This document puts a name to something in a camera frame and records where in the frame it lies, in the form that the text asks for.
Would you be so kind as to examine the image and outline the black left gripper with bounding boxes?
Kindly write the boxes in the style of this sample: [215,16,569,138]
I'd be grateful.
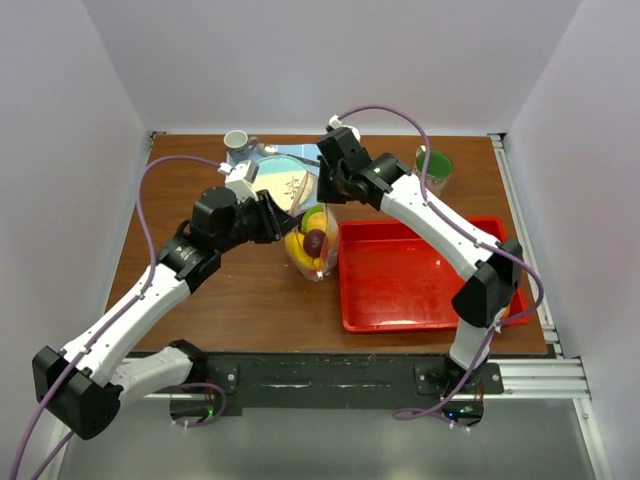
[216,189,300,253]

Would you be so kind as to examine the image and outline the yellow lemon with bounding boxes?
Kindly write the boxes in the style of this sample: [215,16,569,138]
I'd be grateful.
[284,231,314,270]

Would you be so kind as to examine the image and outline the yellow apple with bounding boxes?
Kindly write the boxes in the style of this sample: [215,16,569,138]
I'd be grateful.
[306,212,328,232]

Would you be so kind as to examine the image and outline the clear zip top bag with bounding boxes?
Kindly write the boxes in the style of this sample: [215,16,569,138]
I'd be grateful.
[284,171,339,281]

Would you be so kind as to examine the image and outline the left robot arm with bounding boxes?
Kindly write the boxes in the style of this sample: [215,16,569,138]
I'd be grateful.
[32,187,298,440]

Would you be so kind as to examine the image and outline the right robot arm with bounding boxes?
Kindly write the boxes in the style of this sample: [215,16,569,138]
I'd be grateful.
[317,126,522,393]

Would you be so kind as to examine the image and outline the blue checked cloth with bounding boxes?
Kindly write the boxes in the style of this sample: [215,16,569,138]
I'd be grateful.
[249,144,320,195]

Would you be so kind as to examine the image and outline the cream and teal plate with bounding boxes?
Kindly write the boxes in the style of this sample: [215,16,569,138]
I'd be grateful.
[253,156,317,211]

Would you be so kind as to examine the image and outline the metal spoon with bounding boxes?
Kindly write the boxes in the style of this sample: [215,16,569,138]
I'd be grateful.
[256,142,320,167]

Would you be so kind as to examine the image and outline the grey mug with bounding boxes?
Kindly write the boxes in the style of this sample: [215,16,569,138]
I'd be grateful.
[223,130,259,155]

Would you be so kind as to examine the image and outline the floral mug green inside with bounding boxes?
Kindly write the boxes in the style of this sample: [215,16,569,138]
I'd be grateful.
[413,145,453,197]

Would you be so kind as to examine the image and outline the red plastic tray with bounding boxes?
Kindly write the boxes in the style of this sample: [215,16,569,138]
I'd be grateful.
[337,215,531,334]

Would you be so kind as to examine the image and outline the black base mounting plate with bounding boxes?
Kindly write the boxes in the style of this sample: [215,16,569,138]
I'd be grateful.
[139,351,501,420]

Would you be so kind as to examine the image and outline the red pink peach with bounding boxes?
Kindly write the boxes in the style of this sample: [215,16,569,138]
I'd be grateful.
[500,305,511,320]

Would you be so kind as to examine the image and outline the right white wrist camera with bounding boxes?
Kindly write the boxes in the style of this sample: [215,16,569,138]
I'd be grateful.
[325,115,361,141]

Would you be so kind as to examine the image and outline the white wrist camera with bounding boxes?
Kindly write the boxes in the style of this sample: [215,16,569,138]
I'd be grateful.
[325,115,361,141]
[218,160,259,202]

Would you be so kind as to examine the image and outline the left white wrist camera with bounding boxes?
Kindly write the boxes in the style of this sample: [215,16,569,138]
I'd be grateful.
[218,160,259,202]

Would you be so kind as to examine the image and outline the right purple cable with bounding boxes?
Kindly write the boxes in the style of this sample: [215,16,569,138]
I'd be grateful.
[339,104,546,331]

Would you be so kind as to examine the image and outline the purple cable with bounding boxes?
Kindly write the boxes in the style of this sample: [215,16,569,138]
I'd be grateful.
[7,155,221,480]
[339,104,546,331]

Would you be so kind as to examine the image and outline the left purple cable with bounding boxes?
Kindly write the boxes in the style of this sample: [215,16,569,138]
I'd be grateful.
[7,155,221,480]

